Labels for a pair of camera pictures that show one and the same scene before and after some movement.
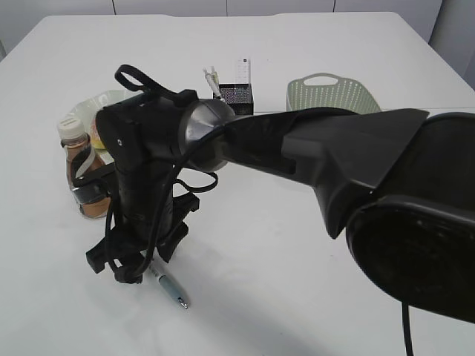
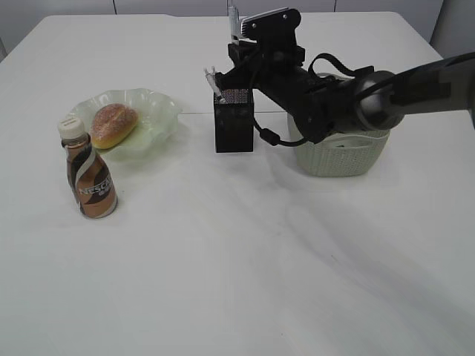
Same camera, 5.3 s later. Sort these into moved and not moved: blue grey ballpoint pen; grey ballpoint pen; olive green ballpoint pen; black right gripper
Moved: blue grey ballpoint pen; black right gripper
Not moved: grey ballpoint pen; olive green ballpoint pen
